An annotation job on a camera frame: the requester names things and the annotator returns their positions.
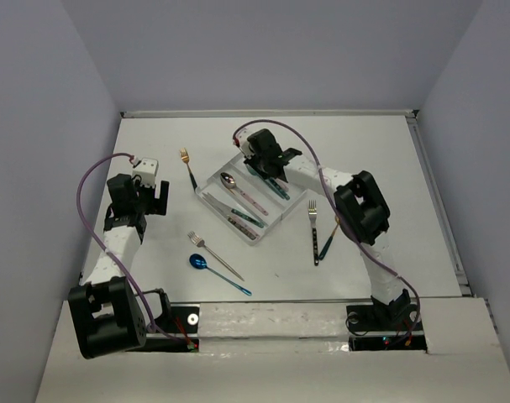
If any pink handled fork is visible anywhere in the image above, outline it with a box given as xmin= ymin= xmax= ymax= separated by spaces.
xmin=275 ymin=178 xmax=289 ymax=192

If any pink handled spoon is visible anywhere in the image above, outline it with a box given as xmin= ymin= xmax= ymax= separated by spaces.
xmin=219 ymin=172 xmax=269 ymax=216

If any teal handled knife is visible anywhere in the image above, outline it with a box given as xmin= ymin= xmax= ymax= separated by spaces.
xmin=230 ymin=208 xmax=265 ymax=228

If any dark marbled handled knife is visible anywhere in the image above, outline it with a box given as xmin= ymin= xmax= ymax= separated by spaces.
xmin=227 ymin=216 xmax=259 ymax=240

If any teal slim fork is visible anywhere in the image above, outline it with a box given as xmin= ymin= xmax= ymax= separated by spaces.
xmin=245 ymin=165 xmax=259 ymax=176

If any pink handled knife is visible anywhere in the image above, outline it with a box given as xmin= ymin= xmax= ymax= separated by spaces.
xmin=202 ymin=192 xmax=233 ymax=214

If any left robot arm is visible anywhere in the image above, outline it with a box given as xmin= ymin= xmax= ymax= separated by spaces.
xmin=68 ymin=164 xmax=171 ymax=359

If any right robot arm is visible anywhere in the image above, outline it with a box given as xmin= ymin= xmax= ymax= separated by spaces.
xmin=233 ymin=128 xmax=410 ymax=329

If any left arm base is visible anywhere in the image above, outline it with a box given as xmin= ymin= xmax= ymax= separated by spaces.
xmin=129 ymin=289 xmax=200 ymax=353

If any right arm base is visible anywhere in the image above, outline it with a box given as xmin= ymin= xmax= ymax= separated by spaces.
xmin=345 ymin=304 xmax=428 ymax=352

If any white cutlery tray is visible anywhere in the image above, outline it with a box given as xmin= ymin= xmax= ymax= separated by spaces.
xmin=196 ymin=154 xmax=307 ymax=246

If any silver slim fork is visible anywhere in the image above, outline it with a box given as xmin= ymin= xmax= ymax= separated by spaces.
xmin=187 ymin=231 xmax=244 ymax=281

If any blue spoon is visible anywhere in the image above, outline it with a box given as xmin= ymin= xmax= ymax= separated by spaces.
xmin=188 ymin=254 xmax=252 ymax=296

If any teal handled fork in tray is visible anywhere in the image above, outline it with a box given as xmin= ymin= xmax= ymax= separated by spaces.
xmin=271 ymin=179 xmax=290 ymax=200

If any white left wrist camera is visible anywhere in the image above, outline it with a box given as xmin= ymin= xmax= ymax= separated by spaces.
xmin=132 ymin=158 xmax=159 ymax=188

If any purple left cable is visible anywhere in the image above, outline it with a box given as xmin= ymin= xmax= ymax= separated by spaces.
xmin=76 ymin=153 xmax=192 ymax=349

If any purple cable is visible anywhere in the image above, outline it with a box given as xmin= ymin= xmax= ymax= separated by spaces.
xmin=76 ymin=153 xmax=192 ymax=349
xmin=231 ymin=118 xmax=422 ymax=341

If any dark dotted handled fork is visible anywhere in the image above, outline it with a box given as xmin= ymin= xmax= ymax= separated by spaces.
xmin=308 ymin=200 xmax=319 ymax=266

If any gold fork green handle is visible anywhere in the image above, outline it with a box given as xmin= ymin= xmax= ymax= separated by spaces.
xmin=180 ymin=148 xmax=197 ymax=191

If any gold spoon green handle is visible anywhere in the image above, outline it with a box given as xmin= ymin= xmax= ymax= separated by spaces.
xmin=318 ymin=217 xmax=339 ymax=260

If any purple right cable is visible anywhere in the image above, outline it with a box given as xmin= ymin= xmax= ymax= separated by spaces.
xmin=231 ymin=118 xmax=422 ymax=341

